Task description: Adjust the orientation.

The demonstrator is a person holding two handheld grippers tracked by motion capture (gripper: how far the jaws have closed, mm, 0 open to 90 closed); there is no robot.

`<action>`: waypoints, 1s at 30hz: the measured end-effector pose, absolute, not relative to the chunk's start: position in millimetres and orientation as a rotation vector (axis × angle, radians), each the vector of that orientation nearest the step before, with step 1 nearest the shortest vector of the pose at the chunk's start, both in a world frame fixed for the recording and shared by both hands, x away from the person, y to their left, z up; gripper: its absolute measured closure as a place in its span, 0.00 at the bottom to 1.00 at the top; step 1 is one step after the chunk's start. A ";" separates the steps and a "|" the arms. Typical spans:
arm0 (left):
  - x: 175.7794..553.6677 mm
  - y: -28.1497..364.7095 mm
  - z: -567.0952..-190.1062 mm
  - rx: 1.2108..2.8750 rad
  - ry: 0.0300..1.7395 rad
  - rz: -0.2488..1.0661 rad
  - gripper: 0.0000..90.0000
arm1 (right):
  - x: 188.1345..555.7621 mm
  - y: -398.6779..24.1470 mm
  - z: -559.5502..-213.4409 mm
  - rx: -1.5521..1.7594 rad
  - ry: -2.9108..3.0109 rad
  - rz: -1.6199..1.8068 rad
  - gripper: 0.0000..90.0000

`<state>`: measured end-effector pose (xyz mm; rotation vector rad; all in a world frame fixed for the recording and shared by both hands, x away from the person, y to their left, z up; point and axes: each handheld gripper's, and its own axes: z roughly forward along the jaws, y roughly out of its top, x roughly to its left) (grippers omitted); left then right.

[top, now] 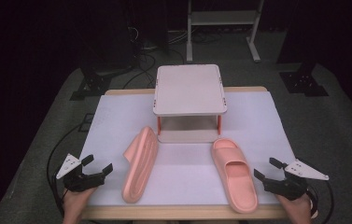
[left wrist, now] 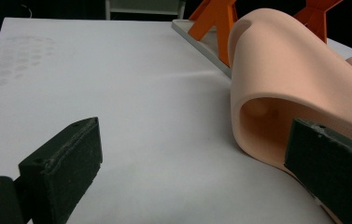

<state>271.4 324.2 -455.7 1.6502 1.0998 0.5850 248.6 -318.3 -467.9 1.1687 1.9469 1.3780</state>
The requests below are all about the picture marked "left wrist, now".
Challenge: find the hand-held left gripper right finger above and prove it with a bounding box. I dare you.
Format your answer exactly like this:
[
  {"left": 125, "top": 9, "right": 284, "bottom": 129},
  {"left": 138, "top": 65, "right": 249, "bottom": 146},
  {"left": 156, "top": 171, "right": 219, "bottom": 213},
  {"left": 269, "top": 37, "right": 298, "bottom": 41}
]
[{"left": 284, "top": 119, "right": 352, "bottom": 224}]

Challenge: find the white shoe rack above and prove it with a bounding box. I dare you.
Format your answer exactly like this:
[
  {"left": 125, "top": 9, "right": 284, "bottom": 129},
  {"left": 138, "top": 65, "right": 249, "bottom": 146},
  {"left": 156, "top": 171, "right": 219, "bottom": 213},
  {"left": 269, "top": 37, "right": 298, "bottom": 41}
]
[{"left": 171, "top": 0, "right": 345, "bottom": 78}]

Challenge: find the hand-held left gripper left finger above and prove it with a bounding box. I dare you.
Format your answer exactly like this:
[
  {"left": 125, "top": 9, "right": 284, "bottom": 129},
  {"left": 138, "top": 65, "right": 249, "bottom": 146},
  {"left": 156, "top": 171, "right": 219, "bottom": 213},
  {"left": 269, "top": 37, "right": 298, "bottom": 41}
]
[{"left": 18, "top": 117, "right": 104, "bottom": 224}]

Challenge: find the white metal stand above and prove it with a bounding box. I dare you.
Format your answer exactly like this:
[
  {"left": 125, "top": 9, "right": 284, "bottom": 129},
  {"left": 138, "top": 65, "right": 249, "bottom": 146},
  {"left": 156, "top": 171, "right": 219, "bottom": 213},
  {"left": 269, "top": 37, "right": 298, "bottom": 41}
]
[{"left": 105, "top": 0, "right": 187, "bottom": 21}]

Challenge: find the white table mat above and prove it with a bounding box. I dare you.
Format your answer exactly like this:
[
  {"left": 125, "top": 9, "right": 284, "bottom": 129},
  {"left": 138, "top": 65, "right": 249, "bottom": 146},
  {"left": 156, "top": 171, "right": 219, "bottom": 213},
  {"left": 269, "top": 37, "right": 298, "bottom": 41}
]
[{"left": 0, "top": 17, "right": 352, "bottom": 224}]

